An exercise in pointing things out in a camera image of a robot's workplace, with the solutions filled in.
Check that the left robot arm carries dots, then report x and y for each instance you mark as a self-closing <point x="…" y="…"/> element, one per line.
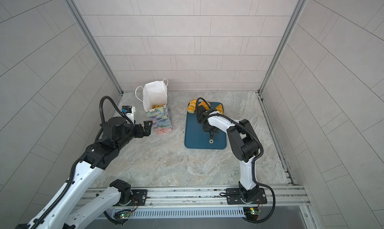
<point x="59" y="213"/>

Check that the left corner aluminium post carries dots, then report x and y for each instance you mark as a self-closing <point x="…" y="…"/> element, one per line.
<point x="91" y="41"/>

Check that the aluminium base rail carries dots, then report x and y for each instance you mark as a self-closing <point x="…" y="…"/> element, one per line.
<point x="214" y="196"/>

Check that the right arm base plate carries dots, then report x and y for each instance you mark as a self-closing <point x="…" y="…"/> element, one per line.
<point x="233" y="197"/>

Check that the yellow striped fake croissant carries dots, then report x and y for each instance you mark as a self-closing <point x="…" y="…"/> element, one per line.
<point x="220" y="109"/>

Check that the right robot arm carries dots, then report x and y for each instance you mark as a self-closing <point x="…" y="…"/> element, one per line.
<point x="245" y="146"/>

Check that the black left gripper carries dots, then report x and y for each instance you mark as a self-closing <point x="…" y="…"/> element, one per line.
<point x="140" y="134"/>

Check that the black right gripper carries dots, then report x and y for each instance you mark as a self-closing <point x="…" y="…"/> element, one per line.
<point x="205" y="129"/>

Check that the right circuit board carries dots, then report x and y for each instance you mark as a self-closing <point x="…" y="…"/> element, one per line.
<point x="252" y="214"/>

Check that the teal tray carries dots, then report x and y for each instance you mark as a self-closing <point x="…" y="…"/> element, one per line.
<point x="196" y="138"/>

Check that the circuit board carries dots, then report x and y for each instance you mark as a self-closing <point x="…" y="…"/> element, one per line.
<point x="252" y="214"/>
<point x="123" y="214"/>

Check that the left circuit board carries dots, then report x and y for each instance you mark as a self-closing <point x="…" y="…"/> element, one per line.
<point x="123" y="214"/>

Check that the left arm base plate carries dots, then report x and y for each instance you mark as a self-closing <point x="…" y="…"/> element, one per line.
<point x="139" y="197"/>

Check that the round fake bun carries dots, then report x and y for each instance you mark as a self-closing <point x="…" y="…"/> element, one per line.
<point x="206" y="105"/>

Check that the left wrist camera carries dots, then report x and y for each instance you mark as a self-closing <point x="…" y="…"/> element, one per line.
<point x="129" y="112"/>

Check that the floral paper bag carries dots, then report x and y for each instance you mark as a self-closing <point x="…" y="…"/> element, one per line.
<point x="156" y="93"/>

